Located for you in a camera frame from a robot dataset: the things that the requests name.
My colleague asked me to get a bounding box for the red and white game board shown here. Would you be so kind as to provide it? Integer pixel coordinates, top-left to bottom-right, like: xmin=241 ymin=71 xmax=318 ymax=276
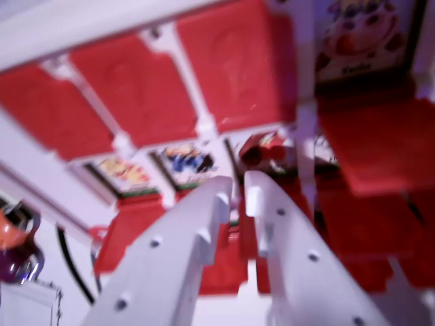
xmin=0 ymin=0 xmax=435 ymax=308

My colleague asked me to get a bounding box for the red board flap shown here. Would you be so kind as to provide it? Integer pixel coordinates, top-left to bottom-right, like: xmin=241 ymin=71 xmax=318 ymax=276
xmin=318 ymin=97 xmax=435 ymax=198
xmin=175 ymin=0 xmax=297 ymax=141
xmin=69 ymin=33 xmax=201 ymax=149
xmin=0 ymin=63 xmax=116 ymax=161

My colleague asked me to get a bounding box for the cartoon picture card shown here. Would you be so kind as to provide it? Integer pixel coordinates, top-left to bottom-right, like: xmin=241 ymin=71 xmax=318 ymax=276
xmin=315 ymin=0 xmax=419 ymax=84

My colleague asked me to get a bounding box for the long black cable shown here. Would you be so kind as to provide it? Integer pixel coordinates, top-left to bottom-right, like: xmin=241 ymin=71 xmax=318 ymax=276
xmin=56 ymin=226 xmax=97 ymax=305

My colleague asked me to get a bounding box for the printed paper sheet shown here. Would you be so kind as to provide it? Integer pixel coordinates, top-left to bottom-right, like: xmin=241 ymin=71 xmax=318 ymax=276
xmin=0 ymin=280 xmax=65 ymax=326

